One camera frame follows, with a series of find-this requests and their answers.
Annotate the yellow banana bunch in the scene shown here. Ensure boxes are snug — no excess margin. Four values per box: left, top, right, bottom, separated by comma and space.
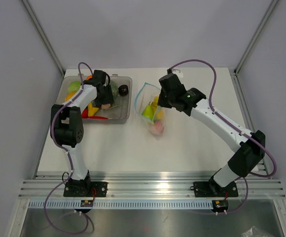
149, 96, 164, 121

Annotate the clear zip top bag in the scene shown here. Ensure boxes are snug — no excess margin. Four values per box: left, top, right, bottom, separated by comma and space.
134, 82, 165, 136

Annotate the green apple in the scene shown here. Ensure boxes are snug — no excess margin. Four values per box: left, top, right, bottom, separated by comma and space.
142, 105, 154, 120

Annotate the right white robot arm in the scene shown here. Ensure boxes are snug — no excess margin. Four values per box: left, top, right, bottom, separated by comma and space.
158, 73, 265, 197

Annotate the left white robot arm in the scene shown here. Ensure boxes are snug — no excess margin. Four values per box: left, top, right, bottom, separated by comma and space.
50, 70, 114, 197

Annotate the clear plastic food bin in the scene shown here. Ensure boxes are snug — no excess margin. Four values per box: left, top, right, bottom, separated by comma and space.
56, 75, 132, 124

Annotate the crumpled plastic bag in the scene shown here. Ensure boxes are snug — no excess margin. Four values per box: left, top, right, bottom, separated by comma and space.
241, 226, 273, 237

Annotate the green melon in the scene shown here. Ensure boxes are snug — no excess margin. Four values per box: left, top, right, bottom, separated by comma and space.
110, 81, 119, 99

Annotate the dark avocado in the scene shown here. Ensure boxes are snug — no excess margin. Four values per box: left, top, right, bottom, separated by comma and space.
118, 84, 129, 96

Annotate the green cabbage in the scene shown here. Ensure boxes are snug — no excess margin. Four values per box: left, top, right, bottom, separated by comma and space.
68, 81, 81, 93

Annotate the yellow bell pepper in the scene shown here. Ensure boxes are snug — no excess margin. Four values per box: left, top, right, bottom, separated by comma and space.
87, 103, 99, 117

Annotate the yellow lemon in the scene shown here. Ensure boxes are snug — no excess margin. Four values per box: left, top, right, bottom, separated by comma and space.
65, 91, 77, 102

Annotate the red chili pepper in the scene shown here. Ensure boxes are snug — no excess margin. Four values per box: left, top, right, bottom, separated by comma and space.
88, 116, 108, 120

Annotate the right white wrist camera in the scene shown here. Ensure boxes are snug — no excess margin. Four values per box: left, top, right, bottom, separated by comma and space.
167, 69, 184, 78

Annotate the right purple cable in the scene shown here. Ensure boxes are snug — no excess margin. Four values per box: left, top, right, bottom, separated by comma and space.
167, 59, 277, 215

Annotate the left aluminium frame post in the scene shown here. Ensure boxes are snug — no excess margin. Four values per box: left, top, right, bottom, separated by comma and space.
20, 0, 65, 77

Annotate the aluminium mounting rail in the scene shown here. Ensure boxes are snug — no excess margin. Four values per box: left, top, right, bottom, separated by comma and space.
18, 172, 286, 199

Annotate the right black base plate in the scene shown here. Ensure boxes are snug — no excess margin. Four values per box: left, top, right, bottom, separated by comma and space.
189, 181, 239, 198

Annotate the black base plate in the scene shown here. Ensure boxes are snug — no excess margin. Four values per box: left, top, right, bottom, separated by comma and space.
189, 181, 239, 198
63, 181, 108, 198

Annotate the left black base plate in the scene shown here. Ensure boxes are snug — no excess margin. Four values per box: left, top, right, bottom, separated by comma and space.
63, 181, 108, 198

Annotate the white slotted cable duct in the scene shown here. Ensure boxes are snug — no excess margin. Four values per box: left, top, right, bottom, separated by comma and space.
29, 199, 213, 210

